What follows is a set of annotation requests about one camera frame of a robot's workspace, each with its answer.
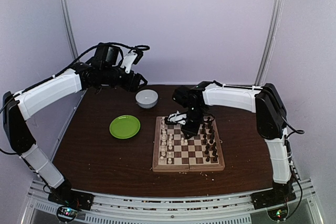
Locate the white bishop chess piece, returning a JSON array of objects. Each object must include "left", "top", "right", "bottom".
[{"left": 161, "top": 134, "right": 167, "bottom": 146}]

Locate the white corner rook piece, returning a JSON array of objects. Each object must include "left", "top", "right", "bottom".
[{"left": 161, "top": 118, "right": 166, "bottom": 127}]

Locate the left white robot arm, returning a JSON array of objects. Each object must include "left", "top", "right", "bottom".
[{"left": 2, "top": 45, "right": 146, "bottom": 205}]

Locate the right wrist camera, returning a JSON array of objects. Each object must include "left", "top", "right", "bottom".
[{"left": 172, "top": 86, "right": 194, "bottom": 108}]

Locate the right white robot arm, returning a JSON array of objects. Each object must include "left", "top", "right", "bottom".
[{"left": 165, "top": 80, "right": 292, "bottom": 204}]

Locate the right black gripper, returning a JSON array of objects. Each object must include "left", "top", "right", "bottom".
[{"left": 181, "top": 105, "right": 205, "bottom": 138}]

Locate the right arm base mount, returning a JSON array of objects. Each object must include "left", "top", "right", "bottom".
[{"left": 251, "top": 189, "right": 296, "bottom": 210}]

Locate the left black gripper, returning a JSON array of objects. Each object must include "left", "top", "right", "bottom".
[{"left": 102, "top": 65, "right": 148, "bottom": 92}]

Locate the green plastic plate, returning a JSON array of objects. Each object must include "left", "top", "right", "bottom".
[{"left": 109, "top": 115, "right": 141, "bottom": 140}]

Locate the white ceramic bowl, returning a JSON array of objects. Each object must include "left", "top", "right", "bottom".
[{"left": 135, "top": 89, "right": 159, "bottom": 109}]

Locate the wooden chess board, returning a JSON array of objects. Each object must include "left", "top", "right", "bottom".
[{"left": 152, "top": 116, "right": 225, "bottom": 173}]

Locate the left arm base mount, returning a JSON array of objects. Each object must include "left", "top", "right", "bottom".
[{"left": 48, "top": 190, "right": 94, "bottom": 210}]

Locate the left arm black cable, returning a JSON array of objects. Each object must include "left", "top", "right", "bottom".
[{"left": 49, "top": 42, "right": 151, "bottom": 80}]

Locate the aluminium front rail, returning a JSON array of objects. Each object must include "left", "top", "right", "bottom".
[{"left": 19, "top": 179, "right": 327, "bottom": 223}]

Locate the right aluminium frame post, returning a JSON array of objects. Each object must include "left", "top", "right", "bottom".
[{"left": 254, "top": 0, "right": 284, "bottom": 86}]

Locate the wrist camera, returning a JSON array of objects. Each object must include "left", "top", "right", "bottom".
[
  {"left": 91, "top": 46, "right": 121, "bottom": 70},
  {"left": 172, "top": 86, "right": 194, "bottom": 108}
]

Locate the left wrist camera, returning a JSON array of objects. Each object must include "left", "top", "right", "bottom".
[{"left": 91, "top": 46, "right": 121, "bottom": 70}]

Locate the left aluminium frame post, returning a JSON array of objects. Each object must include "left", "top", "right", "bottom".
[{"left": 60, "top": 0, "right": 78, "bottom": 59}]

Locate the aluminium frame post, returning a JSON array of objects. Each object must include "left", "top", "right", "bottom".
[
  {"left": 254, "top": 0, "right": 284, "bottom": 86},
  {"left": 60, "top": 0, "right": 78, "bottom": 59}
]

